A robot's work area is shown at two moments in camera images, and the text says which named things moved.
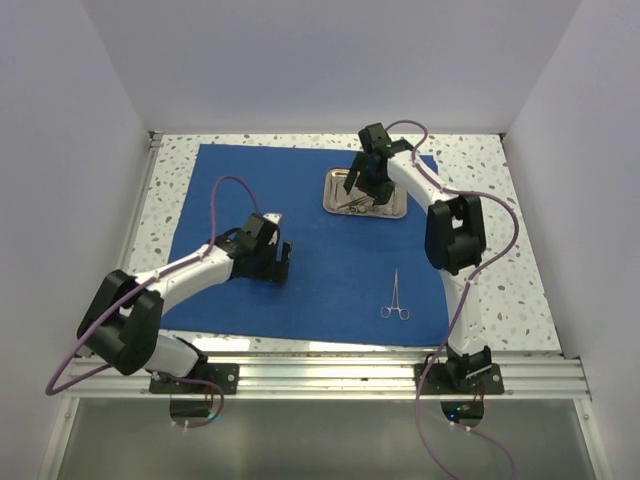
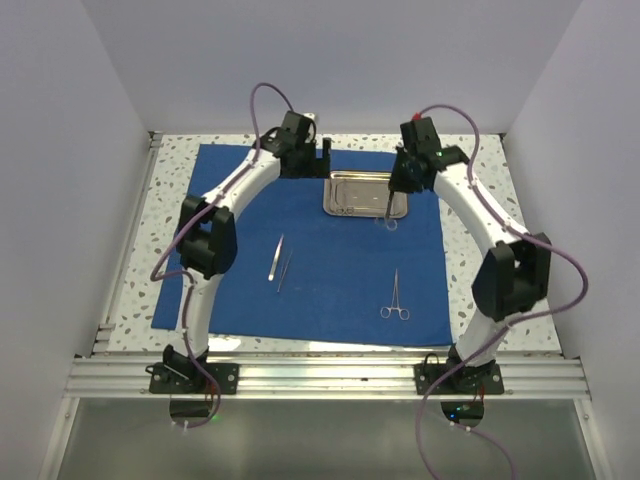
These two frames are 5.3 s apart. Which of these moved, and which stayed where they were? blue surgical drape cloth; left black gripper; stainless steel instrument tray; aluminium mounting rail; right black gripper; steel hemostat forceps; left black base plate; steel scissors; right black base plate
Moved: steel scissors; right black gripper; left black gripper
Stayed: aluminium mounting rail; blue surgical drape cloth; steel hemostat forceps; right black base plate; stainless steel instrument tray; left black base plate
